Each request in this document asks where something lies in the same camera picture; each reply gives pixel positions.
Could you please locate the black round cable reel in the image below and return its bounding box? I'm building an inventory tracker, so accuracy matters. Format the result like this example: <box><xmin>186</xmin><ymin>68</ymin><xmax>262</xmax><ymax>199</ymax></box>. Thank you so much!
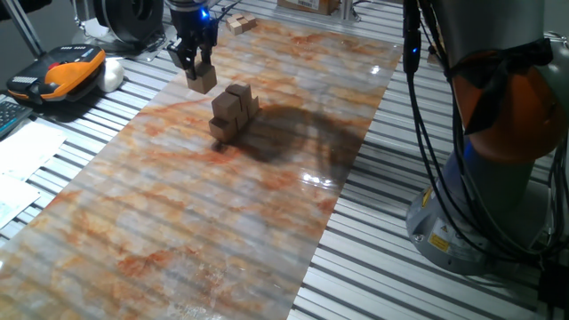
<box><xmin>92</xmin><ymin>0</ymin><xmax>165</xmax><ymax>45</ymax></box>

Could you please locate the white paper sheet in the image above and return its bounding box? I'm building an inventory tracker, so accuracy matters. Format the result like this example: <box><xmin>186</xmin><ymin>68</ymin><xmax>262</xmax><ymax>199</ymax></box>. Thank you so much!
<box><xmin>0</xmin><ymin>122</ymin><xmax>68</xmax><ymax>181</ymax></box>
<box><xmin>0</xmin><ymin>173</ymin><xmax>41</xmax><ymax>230</ymax></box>

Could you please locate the wide black strap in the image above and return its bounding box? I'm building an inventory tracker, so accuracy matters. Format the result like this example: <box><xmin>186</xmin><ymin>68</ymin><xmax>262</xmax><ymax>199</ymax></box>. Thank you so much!
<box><xmin>446</xmin><ymin>37</ymin><xmax>556</xmax><ymax>134</ymax></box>

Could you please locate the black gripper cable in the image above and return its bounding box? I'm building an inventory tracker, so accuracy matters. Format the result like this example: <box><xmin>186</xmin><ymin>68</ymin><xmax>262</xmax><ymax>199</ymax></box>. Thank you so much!
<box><xmin>212</xmin><ymin>0</ymin><xmax>244</xmax><ymax>23</ymax></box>

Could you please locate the black cable bundle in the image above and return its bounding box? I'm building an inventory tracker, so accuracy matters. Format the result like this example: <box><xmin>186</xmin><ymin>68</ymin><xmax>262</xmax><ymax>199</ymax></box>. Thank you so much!
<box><xmin>402</xmin><ymin>0</ymin><xmax>569</xmax><ymax>268</ymax></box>

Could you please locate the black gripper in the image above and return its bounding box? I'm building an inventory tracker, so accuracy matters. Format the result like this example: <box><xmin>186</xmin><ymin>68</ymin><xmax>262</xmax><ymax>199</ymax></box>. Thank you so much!
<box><xmin>166</xmin><ymin>4</ymin><xmax>220</xmax><ymax>82</ymax></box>

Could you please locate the white computer mouse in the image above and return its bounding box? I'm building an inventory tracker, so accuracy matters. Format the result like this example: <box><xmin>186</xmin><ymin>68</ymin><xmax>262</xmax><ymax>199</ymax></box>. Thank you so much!
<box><xmin>97</xmin><ymin>59</ymin><xmax>125</xmax><ymax>93</ymax></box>

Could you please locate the forearm in black sleeve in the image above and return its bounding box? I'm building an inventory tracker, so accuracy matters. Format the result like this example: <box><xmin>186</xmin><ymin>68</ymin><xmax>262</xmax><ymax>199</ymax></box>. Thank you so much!
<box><xmin>0</xmin><ymin>0</ymin><xmax>53</xmax><ymax>22</ymax></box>

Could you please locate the brown cardboard box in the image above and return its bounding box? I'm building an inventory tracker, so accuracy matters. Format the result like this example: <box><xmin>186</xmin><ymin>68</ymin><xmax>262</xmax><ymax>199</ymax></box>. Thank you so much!
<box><xmin>277</xmin><ymin>0</ymin><xmax>341</xmax><ymax>17</ymax></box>

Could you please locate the aluminium extrusion profile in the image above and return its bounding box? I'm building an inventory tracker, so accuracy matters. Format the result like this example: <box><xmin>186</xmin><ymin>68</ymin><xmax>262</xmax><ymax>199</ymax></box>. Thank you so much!
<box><xmin>4</xmin><ymin>0</ymin><xmax>45</xmax><ymax>59</ymax></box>
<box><xmin>340</xmin><ymin>0</ymin><xmax>359</xmax><ymax>21</ymax></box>

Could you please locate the black computer keyboard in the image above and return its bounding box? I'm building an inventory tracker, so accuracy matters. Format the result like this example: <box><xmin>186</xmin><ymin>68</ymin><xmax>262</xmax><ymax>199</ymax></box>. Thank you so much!
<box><xmin>0</xmin><ymin>100</ymin><xmax>33</xmax><ymax>139</ymax></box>

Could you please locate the orange marble pattern mat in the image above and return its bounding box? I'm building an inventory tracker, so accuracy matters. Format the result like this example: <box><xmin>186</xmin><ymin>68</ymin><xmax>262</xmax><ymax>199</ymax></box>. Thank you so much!
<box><xmin>0</xmin><ymin>20</ymin><xmax>405</xmax><ymax>320</ymax></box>

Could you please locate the orange and black teach pendant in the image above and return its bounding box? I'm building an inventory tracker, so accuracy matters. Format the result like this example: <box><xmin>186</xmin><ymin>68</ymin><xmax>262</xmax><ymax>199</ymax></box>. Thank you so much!
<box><xmin>6</xmin><ymin>44</ymin><xmax>107</xmax><ymax>104</ymax></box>

